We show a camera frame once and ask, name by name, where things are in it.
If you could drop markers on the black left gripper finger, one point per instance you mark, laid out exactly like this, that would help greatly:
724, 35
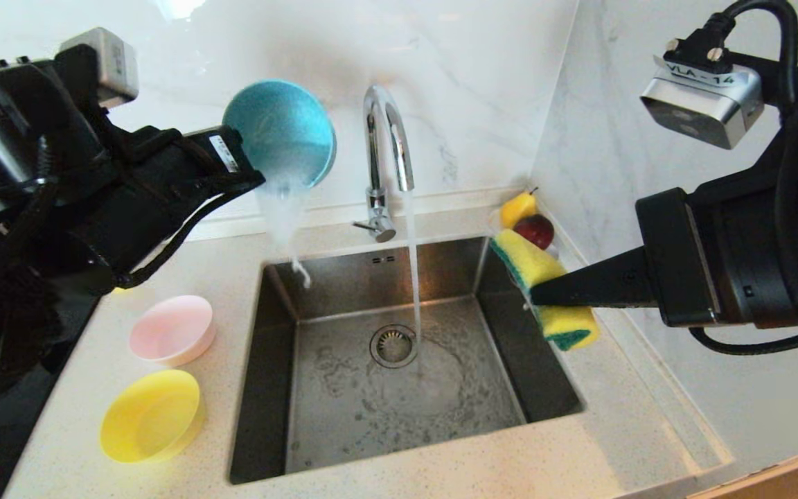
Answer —
250, 180

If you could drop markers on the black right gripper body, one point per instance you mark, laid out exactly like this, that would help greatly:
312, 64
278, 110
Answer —
752, 263

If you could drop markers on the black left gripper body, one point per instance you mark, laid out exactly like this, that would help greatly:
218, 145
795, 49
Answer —
163, 187

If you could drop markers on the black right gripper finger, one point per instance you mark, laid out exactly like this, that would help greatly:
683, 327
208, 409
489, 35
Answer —
600, 284

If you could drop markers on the blue plastic bowl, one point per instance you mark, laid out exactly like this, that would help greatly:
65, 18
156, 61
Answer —
281, 128

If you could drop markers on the yellow green sponge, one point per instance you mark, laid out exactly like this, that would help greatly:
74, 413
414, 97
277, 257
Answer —
530, 260

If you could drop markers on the chrome gooseneck faucet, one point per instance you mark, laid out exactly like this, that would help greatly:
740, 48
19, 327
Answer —
374, 159

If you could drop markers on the pink plastic bowl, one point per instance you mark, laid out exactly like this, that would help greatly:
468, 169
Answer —
172, 333

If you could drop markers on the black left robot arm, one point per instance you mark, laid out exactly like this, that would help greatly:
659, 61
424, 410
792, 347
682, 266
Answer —
11, 208

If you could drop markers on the stainless steel sink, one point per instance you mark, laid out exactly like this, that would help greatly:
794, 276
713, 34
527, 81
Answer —
343, 430

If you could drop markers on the dark red apple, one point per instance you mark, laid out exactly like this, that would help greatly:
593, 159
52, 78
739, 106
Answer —
539, 229

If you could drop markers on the yellow pear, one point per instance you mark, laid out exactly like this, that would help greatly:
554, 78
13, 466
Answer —
515, 208

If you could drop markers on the small white dish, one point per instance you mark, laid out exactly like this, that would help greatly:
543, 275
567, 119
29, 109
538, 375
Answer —
492, 220

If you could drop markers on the round metal drain strainer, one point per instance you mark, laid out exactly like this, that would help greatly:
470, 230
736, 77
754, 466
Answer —
394, 346

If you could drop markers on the brown wooden panel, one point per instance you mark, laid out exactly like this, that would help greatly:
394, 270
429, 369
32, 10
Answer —
794, 478

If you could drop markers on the yellow plastic bowl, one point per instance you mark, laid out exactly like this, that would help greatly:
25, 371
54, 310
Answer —
152, 416

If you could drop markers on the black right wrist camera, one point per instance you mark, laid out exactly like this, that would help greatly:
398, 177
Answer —
711, 104

